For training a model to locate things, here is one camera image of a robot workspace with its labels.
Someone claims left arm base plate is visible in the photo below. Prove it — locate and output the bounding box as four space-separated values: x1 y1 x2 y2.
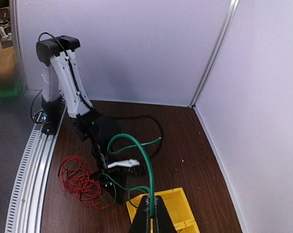
30 95 65 135

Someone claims front aluminium rail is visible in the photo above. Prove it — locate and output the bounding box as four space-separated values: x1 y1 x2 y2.
4 106 67 233

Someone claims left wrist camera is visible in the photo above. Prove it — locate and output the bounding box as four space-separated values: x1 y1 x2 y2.
107 159 146 177

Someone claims left aluminium frame post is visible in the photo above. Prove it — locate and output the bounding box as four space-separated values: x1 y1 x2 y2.
189 0 239 107

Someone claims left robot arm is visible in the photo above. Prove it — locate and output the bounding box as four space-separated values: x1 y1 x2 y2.
36 35 144 184

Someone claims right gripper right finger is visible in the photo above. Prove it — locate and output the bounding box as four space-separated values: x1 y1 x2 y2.
153 196 177 233

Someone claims left black camera cable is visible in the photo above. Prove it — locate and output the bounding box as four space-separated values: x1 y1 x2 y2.
95 115 164 160

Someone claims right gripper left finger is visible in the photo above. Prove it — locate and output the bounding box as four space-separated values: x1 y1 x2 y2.
128 196 151 233

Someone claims red cable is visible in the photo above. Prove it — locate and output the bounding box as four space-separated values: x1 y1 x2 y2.
58 155 111 211

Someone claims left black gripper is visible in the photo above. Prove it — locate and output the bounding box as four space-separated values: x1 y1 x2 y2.
90 169 147 204

